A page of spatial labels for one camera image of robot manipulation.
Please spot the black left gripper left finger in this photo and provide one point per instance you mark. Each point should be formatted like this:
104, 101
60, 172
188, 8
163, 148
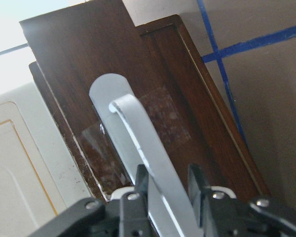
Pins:
141, 183

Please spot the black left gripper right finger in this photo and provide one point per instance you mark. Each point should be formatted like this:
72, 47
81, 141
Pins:
198, 192

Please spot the white drawer handle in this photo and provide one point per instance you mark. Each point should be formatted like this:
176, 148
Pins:
137, 142

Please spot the dark wooden drawer cabinet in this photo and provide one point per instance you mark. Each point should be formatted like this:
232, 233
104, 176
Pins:
75, 45

